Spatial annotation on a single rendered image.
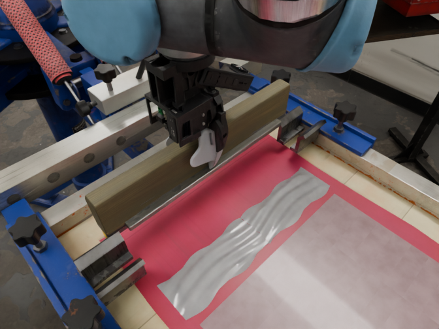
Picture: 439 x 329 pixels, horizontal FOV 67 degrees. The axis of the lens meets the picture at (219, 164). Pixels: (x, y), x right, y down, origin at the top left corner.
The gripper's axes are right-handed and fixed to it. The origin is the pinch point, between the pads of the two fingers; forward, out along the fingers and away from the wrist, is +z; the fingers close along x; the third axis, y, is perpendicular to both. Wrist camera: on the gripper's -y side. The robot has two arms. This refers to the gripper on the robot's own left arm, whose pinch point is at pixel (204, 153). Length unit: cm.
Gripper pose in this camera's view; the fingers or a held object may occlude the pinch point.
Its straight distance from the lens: 57.0
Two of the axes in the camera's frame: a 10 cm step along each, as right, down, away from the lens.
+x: 6.9, 5.3, -4.9
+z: 0.0, 6.8, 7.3
